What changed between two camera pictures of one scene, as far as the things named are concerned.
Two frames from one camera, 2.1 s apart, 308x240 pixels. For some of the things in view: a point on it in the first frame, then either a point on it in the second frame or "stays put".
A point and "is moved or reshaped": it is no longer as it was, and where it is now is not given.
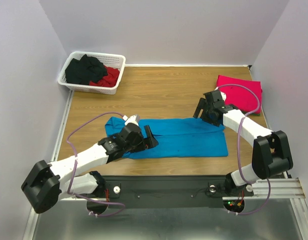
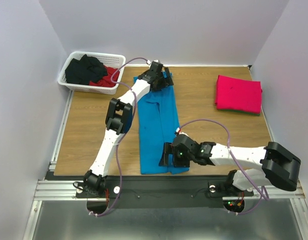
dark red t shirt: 108,81 stays put
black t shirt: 86,70 stays put
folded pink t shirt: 241,97 stays put
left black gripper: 147,143 to 165,82
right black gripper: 205,107 to 169,154
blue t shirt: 186,137 is moved or reshaped
